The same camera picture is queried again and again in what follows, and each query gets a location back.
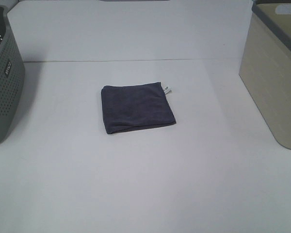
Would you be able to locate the grey perforated plastic basket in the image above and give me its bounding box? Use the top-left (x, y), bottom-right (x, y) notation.
top-left (0, 5), bottom-right (25, 143)

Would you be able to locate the beige basket with grey rim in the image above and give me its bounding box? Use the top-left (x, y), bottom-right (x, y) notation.
top-left (239, 0), bottom-right (291, 149)

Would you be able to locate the dark grey towel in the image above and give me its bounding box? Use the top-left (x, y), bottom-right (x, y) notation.
top-left (101, 82), bottom-right (176, 134)

